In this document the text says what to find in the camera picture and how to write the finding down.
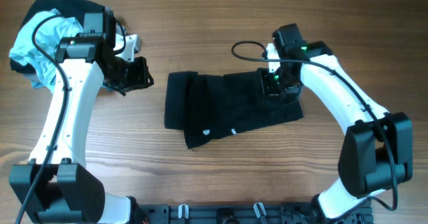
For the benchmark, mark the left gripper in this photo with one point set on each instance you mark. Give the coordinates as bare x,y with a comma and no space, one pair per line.
141,80

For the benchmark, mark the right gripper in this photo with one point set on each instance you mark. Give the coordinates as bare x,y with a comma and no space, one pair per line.
268,91

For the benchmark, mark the black t-shirt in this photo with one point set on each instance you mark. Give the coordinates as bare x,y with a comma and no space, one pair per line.
207,107

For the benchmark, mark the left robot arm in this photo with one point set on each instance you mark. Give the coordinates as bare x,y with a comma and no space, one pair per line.
54,186

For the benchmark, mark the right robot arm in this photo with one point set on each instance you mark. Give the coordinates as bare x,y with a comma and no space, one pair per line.
377,152

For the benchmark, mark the black folded garment in pile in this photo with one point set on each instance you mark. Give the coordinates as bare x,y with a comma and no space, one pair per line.
68,8

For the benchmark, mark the light blue garment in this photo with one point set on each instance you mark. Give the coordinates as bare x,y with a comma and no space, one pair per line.
47,37

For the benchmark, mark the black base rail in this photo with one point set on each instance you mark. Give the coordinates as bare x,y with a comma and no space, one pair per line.
288,213

